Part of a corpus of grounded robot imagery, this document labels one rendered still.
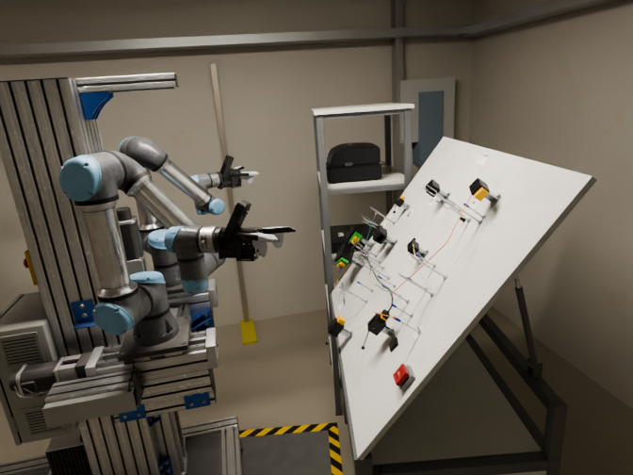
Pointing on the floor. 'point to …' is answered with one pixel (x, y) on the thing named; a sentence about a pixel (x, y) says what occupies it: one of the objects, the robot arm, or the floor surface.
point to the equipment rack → (355, 191)
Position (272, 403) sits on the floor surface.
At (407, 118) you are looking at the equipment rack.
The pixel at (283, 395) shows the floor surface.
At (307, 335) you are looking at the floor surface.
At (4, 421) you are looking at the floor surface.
